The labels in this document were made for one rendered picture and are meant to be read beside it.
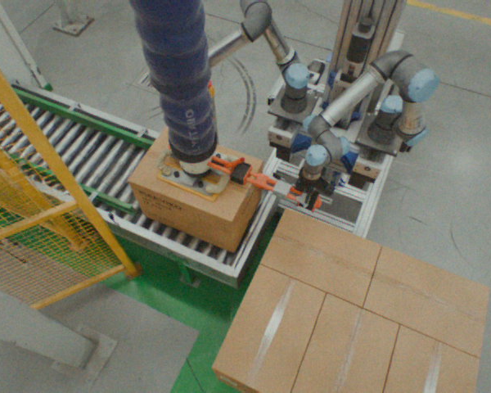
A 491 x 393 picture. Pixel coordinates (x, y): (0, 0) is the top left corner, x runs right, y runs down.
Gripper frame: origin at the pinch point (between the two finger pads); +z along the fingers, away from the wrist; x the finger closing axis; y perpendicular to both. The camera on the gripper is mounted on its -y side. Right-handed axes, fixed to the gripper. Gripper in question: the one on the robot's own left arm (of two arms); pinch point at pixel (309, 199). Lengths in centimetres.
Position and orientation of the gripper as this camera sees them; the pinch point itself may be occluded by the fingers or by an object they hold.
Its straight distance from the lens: 185.5
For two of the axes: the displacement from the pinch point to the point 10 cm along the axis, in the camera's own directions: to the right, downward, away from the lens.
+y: -9.0, -3.7, 2.2
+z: 0.0, 5.1, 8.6
